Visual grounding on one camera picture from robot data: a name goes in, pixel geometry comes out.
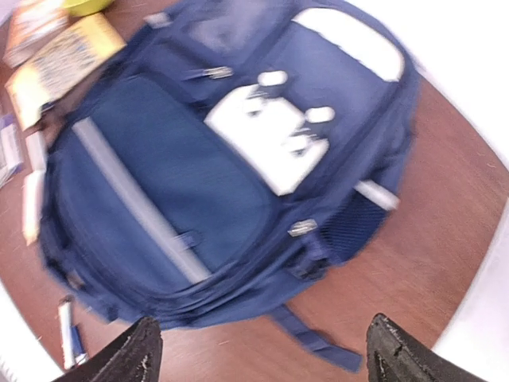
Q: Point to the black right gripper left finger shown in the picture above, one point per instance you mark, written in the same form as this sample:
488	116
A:
135	355

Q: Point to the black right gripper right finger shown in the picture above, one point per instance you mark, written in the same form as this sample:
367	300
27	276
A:
395	355

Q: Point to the blue capped white pen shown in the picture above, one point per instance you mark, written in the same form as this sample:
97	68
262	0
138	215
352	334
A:
79	351

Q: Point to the black capped white pen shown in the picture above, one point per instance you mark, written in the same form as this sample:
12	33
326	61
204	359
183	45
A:
65	320

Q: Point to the navy blue backpack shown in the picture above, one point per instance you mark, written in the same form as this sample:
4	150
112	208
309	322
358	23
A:
227	157

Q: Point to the red capped white marker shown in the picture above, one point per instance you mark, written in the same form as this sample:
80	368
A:
37	151

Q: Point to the yellow paperback book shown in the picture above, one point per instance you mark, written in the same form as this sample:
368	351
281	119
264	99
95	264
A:
60	65

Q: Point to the orange comic paperback book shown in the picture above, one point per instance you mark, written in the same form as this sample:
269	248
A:
33	24

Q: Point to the dark Wuthering Heights book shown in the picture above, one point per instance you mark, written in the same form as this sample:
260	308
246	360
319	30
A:
11	157

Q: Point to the lime green plastic bowl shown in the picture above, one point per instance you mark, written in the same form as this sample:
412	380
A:
81	8

